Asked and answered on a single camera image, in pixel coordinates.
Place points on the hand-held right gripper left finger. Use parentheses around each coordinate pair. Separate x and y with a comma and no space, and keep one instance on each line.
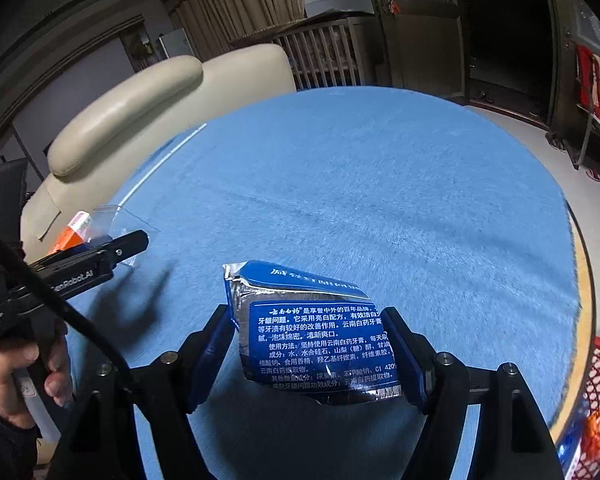
(215,355)

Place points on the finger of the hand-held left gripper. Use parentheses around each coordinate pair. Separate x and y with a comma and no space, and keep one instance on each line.
(127,246)

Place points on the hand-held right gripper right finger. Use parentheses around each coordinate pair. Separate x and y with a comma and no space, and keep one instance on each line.
(405,355)

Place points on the clear plastic bag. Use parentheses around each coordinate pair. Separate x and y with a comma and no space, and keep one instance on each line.
(130,225)

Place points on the blue toothpaste box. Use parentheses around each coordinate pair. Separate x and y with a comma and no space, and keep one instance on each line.
(320,340)

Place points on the orange and silver wrapper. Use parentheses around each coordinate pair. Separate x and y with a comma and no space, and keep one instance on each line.
(594,432)

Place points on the person's left forearm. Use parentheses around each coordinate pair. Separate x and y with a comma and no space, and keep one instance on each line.
(0,450)

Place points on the person's left hand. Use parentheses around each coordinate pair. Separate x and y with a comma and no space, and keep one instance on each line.
(5,375)

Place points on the orange and white box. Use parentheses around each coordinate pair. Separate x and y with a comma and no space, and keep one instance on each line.
(72,232)

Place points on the beige leather chair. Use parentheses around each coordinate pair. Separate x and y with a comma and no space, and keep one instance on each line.
(130,105)

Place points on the blue tablecloth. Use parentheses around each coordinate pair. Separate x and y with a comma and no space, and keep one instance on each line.
(380,185)

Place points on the round wooden table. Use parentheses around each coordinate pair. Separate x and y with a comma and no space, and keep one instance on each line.
(582,310)

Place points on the beige curtain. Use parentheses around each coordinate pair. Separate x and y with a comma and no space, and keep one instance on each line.
(230,5)

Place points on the wooden crib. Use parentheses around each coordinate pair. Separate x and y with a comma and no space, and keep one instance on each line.
(320,55)

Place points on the wooden glass-panelled door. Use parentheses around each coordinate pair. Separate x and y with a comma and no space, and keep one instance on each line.
(420,50)
(560,35)

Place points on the red hanging cloth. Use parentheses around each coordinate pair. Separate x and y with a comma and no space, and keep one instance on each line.
(587,80)

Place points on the red tassel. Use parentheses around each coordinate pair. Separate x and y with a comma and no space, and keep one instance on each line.
(391,2)

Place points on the white wall panel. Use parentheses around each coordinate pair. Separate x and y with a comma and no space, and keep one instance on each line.
(175,44)

